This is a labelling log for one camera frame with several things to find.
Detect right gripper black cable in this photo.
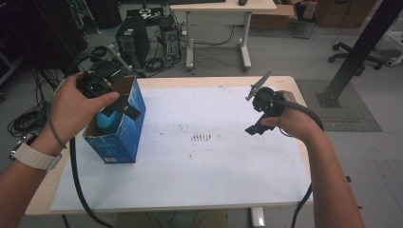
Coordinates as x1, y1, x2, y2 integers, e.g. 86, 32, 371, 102
273, 99, 325, 228

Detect person's right hand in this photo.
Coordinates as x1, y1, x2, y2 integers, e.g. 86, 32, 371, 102
259, 89, 325, 141

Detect open computer case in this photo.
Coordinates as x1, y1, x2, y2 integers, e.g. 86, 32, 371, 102
159, 16, 182, 62

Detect black office chair base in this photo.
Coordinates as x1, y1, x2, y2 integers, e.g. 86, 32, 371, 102
328, 41, 386, 77

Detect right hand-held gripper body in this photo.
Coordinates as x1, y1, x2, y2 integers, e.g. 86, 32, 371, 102
244, 68, 287, 118

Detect blue cardboard box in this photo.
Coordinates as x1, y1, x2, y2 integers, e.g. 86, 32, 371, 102
82, 74, 147, 165

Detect black curtain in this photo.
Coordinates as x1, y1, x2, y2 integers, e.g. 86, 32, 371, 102
0, 0, 88, 96

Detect white table leg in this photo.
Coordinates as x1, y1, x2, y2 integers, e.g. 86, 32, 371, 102
249, 206, 266, 228

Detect black keyboard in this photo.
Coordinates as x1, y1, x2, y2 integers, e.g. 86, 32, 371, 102
167, 0, 227, 5

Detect blue bottle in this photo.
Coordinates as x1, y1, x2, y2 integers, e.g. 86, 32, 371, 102
96, 108, 124, 131

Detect grey wrist strap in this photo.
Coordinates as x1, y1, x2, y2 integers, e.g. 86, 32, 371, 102
47, 80, 68, 150

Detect white strap wristwatch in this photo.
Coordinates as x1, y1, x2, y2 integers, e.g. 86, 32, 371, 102
9, 132, 64, 173

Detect white table mat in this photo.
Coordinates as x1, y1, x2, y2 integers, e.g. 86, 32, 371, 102
49, 85, 313, 213

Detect bundle of black floor cables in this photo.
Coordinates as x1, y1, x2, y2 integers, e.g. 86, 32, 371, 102
7, 67, 79, 141

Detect person's left hand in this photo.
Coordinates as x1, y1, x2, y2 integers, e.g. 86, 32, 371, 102
41, 71, 122, 150

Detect brown cardboard box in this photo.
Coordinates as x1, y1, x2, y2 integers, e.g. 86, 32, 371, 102
249, 3, 297, 31

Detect white desk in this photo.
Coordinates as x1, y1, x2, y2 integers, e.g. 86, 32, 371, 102
170, 0, 278, 72

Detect small coiled black cable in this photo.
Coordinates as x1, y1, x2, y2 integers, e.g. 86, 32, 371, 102
86, 45, 108, 60

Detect wooden cabinet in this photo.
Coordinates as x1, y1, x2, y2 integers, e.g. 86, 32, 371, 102
313, 0, 378, 29

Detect black computer tower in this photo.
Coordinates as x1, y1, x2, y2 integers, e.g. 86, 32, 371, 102
114, 14, 151, 69

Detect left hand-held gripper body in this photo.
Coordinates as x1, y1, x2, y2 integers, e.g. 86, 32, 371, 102
75, 47, 133, 100

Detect black metal pillar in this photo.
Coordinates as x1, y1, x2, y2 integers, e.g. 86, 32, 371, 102
316, 0, 403, 108

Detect person's legs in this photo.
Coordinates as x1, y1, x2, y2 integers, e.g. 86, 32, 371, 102
113, 209, 230, 228

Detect light wooden table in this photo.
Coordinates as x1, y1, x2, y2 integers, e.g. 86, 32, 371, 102
25, 75, 315, 217

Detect grey floor mat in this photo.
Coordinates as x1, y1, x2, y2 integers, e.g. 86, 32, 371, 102
295, 79, 383, 133

